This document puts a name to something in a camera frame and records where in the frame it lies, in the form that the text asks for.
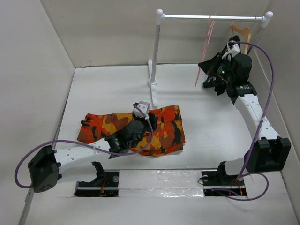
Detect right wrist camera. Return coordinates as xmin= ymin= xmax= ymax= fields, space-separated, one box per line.
xmin=221 ymin=40 xmax=240 ymax=61

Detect black white patterned garment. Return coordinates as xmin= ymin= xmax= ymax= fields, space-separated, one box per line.
xmin=198 ymin=35 xmax=241 ymax=95

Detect orange camouflage trousers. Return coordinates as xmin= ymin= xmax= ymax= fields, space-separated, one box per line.
xmin=77 ymin=105 xmax=186 ymax=157

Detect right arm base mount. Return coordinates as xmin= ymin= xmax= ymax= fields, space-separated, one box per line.
xmin=198 ymin=162 xmax=247 ymax=197

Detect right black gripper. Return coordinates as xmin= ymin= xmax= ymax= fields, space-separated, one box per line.
xmin=198 ymin=52 xmax=235 ymax=83

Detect pink wire hanger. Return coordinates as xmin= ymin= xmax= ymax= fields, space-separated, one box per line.
xmin=195 ymin=15 xmax=215 ymax=87

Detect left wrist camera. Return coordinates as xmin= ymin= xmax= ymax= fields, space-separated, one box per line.
xmin=132 ymin=101 xmax=150 ymax=119

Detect wooden hanger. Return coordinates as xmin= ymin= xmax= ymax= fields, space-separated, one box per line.
xmin=231 ymin=25 xmax=251 ymax=42

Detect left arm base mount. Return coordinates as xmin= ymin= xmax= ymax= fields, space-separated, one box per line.
xmin=74 ymin=162 xmax=120 ymax=197

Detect white clothes rack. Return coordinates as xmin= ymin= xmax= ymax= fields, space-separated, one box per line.
xmin=148 ymin=9 xmax=274 ymax=107

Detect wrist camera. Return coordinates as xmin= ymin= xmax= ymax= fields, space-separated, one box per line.
xmin=221 ymin=40 xmax=240 ymax=61
xmin=132 ymin=101 xmax=150 ymax=119

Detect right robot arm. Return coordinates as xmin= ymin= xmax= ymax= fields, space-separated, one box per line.
xmin=198 ymin=52 xmax=291 ymax=185

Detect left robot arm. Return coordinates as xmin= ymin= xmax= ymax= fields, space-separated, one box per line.
xmin=28 ymin=112 xmax=157 ymax=193

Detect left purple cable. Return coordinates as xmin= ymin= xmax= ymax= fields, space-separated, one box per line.
xmin=14 ymin=104 xmax=154 ymax=188

